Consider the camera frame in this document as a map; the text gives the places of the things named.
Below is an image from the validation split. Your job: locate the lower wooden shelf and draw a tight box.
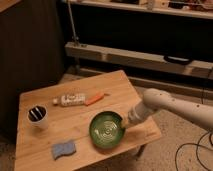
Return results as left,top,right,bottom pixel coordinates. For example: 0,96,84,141
65,42,213,78

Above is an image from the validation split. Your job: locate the orange carrot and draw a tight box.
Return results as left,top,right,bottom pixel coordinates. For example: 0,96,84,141
85,93,107,106

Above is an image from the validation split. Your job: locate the green ceramic bowl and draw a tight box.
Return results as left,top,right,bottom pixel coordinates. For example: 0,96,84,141
89,111,125,149

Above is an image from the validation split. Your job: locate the metal stand pole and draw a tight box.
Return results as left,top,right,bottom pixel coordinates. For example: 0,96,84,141
67,0,82,73

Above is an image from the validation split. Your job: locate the black handle on shelf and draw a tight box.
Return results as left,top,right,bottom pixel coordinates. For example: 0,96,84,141
163,56,193,65

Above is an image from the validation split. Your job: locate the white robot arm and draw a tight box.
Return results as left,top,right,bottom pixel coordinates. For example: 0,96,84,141
121,88,213,132

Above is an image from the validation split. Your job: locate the white cup with black items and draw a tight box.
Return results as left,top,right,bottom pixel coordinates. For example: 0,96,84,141
27,106,48,130

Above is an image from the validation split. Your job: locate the wooden shelf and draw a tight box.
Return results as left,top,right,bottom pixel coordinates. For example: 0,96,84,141
61,0,213,20
65,42,213,78

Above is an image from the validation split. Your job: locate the blue sponge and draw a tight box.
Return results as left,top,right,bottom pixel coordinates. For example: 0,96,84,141
52,140,76,160

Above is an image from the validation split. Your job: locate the white plastic bottle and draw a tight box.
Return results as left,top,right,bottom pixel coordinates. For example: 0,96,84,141
53,93,86,107

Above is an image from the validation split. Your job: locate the upper wooden shelf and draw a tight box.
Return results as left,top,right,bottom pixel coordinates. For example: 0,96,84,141
61,0,213,20

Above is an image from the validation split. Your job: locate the wooden table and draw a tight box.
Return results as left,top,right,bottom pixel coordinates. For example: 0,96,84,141
14,70,161,171

